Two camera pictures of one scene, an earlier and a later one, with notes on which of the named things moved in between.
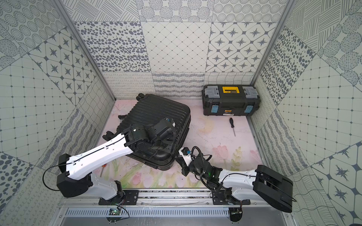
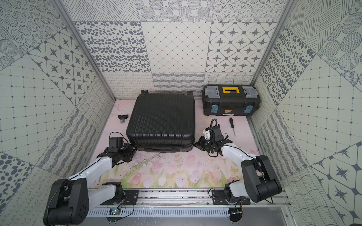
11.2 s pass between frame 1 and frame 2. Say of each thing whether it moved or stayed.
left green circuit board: stayed
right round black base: stayed
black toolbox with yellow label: stayed
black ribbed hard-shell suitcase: moved
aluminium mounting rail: stayed
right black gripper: moved
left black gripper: moved
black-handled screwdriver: stayed
